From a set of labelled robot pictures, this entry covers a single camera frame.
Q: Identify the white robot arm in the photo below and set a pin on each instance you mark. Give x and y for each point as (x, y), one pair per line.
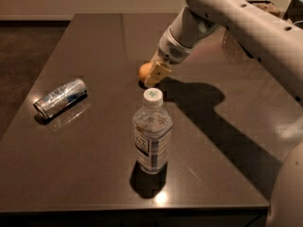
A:
(278, 47)

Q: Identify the silver blue drink can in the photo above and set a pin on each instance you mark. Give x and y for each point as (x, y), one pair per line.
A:
(59, 99)

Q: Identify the orange fruit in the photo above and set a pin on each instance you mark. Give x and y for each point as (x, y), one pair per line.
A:
(144, 71)

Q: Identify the black wire basket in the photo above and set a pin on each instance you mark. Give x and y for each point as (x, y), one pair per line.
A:
(252, 2)

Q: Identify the clear plastic water bottle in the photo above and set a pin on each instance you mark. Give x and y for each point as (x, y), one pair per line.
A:
(152, 131)

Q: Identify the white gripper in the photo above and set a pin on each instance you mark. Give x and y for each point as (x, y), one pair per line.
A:
(171, 51)

